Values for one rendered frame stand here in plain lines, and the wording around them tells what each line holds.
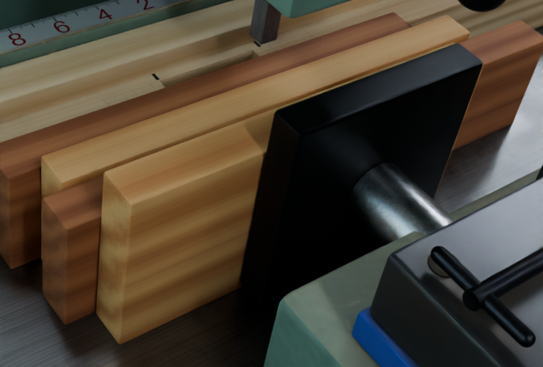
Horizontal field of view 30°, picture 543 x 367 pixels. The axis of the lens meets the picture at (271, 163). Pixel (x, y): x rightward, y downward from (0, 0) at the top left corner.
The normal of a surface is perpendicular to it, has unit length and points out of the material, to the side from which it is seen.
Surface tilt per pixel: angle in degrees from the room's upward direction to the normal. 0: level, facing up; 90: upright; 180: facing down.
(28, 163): 0
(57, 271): 90
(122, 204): 90
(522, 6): 90
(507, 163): 0
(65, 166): 0
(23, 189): 90
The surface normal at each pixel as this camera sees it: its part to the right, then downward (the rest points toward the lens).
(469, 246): 0.15, -0.73
